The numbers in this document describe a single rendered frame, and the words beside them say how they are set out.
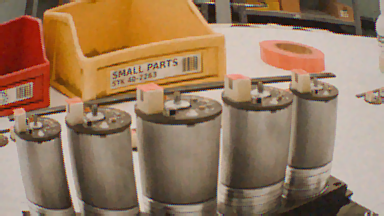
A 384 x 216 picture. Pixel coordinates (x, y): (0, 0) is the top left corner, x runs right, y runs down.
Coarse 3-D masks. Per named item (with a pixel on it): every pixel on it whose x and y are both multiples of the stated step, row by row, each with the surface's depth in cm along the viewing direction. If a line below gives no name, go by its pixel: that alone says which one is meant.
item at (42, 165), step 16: (32, 128) 24; (16, 144) 24; (32, 144) 24; (48, 144) 24; (32, 160) 24; (48, 160) 24; (64, 160) 25; (32, 176) 24; (48, 176) 24; (64, 176) 25; (32, 192) 24; (48, 192) 24; (64, 192) 25; (32, 208) 25; (48, 208) 24; (64, 208) 25
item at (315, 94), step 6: (324, 84) 30; (330, 84) 30; (294, 90) 29; (312, 90) 29; (318, 90) 29; (324, 90) 29; (330, 90) 29; (336, 90) 29; (300, 96) 29; (306, 96) 29; (312, 96) 28; (318, 96) 28; (324, 96) 28; (330, 96) 29; (336, 96) 29
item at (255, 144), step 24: (264, 96) 28; (240, 120) 28; (264, 120) 27; (288, 120) 28; (240, 144) 28; (264, 144) 28; (288, 144) 28; (240, 168) 28; (264, 168) 28; (240, 192) 28; (264, 192) 28
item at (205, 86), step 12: (324, 72) 32; (204, 84) 29; (216, 84) 29; (252, 84) 30; (108, 96) 28; (120, 96) 28; (132, 96) 28; (48, 108) 27; (60, 108) 27; (12, 120) 26
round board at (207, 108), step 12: (168, 96) 28; (192, 96) 28; (204, 96) 28; (168, 108) 26; (192, 108) 27; (204, 108) 27; (216, 108) 27; (156, 120) 26; (168, 120) 26; (180, 120) 26; (192, 120) 26; (204, 120) 26
